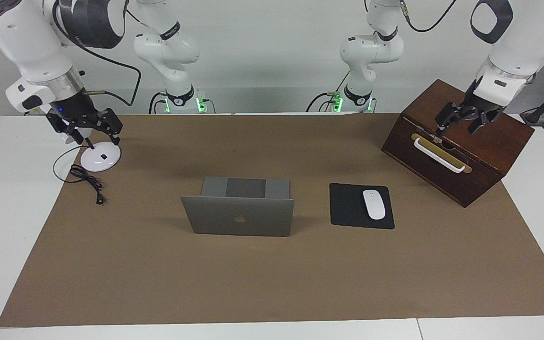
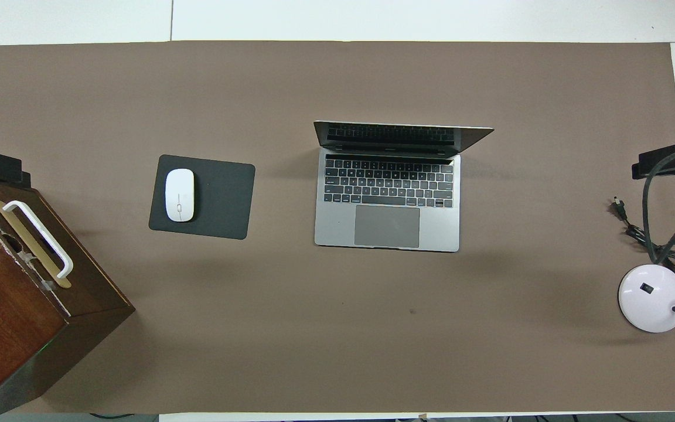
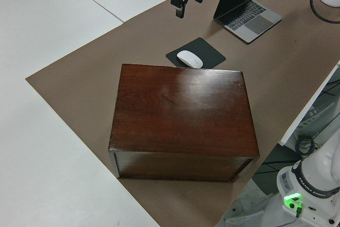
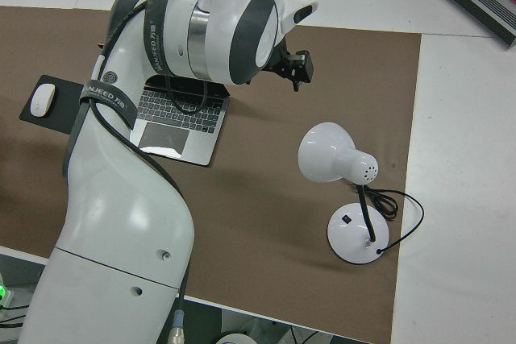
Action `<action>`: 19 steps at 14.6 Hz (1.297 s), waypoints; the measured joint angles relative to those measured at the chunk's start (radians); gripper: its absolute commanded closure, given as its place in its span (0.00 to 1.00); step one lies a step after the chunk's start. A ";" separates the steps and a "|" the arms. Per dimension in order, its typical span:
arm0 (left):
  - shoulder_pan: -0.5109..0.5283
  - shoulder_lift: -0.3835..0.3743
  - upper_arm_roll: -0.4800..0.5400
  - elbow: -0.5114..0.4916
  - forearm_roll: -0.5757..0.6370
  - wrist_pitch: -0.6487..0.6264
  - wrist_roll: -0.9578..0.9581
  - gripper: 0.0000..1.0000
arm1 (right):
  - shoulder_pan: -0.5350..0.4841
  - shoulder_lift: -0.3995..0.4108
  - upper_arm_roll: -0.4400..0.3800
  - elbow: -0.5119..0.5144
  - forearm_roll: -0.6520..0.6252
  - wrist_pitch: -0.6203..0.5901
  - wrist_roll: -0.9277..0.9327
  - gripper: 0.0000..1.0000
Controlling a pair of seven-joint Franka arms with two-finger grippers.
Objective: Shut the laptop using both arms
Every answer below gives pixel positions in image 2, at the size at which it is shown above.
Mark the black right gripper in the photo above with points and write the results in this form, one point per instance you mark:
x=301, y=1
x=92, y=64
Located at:
x=668, y=161

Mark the silver grey laptop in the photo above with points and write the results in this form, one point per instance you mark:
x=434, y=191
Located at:
x=337, y=228

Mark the white desk lamp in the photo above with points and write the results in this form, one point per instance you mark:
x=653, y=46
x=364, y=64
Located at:
x=653, y=298

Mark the dark brown wooden box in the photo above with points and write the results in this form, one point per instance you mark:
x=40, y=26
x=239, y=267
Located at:
x=3, y=316

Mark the white computer mouse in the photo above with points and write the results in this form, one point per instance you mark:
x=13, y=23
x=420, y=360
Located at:
x=179, y=193

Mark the black mouse pad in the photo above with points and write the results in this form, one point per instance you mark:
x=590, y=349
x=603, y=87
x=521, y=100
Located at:
x=223, y=199

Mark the brown table mat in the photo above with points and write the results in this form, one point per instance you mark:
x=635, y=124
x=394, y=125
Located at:
x=337, y=340

